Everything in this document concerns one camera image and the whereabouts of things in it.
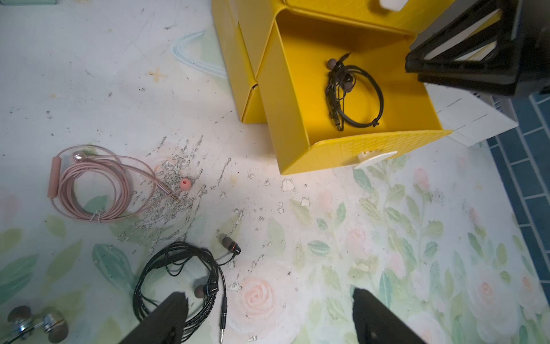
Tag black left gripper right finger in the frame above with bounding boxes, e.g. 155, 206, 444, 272
352, 288, 425, 344

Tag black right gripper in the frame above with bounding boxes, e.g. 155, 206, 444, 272
405, 0, 549, 97

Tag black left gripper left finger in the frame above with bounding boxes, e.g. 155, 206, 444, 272
120, 292, 188, 344

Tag black wired earphones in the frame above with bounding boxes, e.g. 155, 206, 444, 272
324, 52, 385, 133
2, 305, 69, 343
132, 235, 241, 343

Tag yellow plastic drawer cabinet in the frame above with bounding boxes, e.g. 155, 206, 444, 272
211, 0, 450, 175

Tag white file organizer rack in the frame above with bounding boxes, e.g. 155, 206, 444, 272
425, 83, 518, 147

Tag floral table mat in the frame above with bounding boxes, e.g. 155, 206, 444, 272
1, 1, 549, 343

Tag green manual pencil sharpener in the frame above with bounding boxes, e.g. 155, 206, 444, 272
0, 0, 57, 6

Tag pink wired earphones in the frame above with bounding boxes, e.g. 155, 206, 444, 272
47, 144, 194, 224

